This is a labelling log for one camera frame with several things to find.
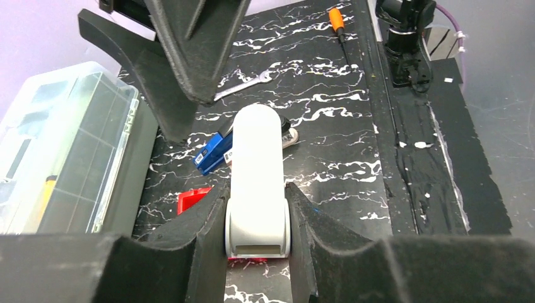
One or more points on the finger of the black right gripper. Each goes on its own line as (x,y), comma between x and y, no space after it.
(197,37)
(146,62)

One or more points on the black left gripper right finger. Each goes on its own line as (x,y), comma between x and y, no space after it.
(331,263)

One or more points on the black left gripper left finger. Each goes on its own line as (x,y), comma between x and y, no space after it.
(183,260)

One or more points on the red plastic bin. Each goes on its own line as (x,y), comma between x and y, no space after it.
(189,198)

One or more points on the blue stapler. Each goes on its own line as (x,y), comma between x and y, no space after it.
(211,155)

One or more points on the black silver stapler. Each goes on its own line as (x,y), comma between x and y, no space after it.
(289,135)

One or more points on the silver open-end wrench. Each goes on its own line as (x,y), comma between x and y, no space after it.
(264,77)

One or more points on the clear plastic storage box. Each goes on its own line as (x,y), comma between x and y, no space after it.
(91,129)

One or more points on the orange tool inside box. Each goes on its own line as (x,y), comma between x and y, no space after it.
(44,199)

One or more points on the orange handled screwdriver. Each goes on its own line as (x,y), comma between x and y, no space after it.
(337,23)

